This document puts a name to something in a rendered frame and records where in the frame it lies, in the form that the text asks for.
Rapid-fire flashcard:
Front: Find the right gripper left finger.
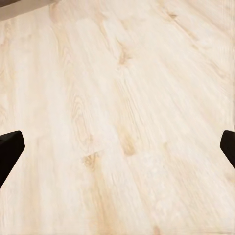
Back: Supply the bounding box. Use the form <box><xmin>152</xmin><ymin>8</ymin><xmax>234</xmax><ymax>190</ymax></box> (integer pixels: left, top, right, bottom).
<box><xmin>0</xmin><ymin>130</ymin><xmax>25</xmax><ymax>188</ymax></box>

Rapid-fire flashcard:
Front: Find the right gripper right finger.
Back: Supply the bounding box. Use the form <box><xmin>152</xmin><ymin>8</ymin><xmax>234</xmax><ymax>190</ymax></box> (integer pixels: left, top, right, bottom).
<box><xmin>220</xmin><ymin>130</ymin><xmax>235</xmax><ymax>168</ymax></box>

